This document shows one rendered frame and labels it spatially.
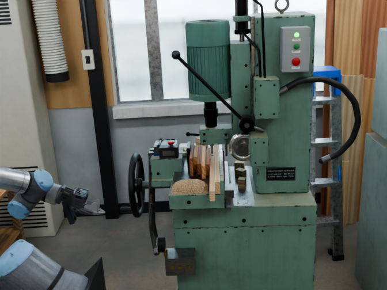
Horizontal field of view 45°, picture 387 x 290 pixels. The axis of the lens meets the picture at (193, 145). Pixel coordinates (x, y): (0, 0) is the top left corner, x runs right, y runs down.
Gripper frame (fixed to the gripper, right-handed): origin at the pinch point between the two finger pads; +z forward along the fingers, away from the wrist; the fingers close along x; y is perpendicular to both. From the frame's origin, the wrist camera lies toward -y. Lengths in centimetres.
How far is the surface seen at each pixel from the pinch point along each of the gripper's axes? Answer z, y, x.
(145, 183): 14.3, 18.2, 4.5
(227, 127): 40, 55, 5
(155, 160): 15.5, 32.7, -1.8
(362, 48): 121, 99, 137
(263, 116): 49, 68, -13
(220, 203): 44, 34, -24
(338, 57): 107, 89, 132
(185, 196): 31, 32, -25
